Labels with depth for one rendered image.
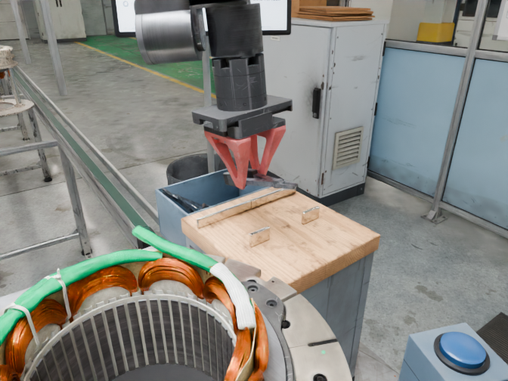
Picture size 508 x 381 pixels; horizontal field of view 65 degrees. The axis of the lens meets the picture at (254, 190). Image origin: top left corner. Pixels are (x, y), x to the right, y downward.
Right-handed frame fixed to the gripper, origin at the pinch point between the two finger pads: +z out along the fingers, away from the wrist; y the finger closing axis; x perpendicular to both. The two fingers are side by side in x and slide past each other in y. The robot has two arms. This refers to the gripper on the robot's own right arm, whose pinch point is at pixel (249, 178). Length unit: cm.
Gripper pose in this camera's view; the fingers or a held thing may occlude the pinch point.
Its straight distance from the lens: 49.5
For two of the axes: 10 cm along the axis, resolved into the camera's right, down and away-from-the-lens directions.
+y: -7.8, 3.3, -5.3
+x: 6.2, 2.9, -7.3
